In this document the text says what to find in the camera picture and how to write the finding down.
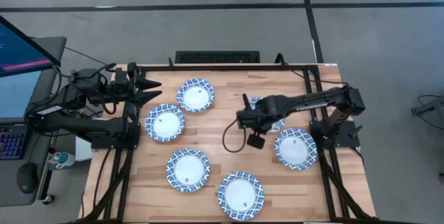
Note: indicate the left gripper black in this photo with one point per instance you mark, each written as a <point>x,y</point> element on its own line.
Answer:
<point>133,88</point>

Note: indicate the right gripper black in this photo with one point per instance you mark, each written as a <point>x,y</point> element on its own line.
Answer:
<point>251,118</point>

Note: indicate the blue patterned white paper bowl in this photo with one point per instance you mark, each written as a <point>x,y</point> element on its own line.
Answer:
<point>240,196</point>
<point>278,126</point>
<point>188,170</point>
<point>295,148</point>
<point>195,95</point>
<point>164,122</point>

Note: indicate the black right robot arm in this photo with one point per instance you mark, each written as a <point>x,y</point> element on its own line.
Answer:
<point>312,102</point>

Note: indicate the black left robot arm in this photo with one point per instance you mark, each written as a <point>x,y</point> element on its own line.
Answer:
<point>69,123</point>

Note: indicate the black keyboard top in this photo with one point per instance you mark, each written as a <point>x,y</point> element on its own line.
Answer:
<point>216,57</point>

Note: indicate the white box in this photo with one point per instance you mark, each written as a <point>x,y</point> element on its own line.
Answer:
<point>82,147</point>

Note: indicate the small white sticker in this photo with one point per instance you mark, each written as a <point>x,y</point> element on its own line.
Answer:
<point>331,64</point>

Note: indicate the white and teal bottle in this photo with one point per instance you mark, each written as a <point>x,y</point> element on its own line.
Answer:
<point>64,159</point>

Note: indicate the black framed computer monitor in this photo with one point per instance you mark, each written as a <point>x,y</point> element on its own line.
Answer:
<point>21,50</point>

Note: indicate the grey framed computer monitor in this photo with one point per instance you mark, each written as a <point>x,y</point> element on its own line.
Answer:
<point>14,95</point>

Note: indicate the backlit black keyboard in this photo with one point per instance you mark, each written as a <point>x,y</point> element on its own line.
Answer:
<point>12,144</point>

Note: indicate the black caster wheel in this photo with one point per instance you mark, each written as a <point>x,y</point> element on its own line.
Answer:
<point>48,199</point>

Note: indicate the black computer mouse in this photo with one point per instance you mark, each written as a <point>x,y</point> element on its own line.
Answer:
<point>27,179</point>

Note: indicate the grey computer desk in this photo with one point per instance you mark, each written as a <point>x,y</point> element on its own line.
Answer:
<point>7,196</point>

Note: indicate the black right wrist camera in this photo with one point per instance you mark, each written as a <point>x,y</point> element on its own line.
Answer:
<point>256,141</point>

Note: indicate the black aluminium table frame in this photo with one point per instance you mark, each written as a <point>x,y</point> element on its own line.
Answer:
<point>225,68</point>

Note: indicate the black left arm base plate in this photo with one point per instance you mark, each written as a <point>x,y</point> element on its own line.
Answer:
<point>114,144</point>

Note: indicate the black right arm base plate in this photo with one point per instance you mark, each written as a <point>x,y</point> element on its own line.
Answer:
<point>347,137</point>

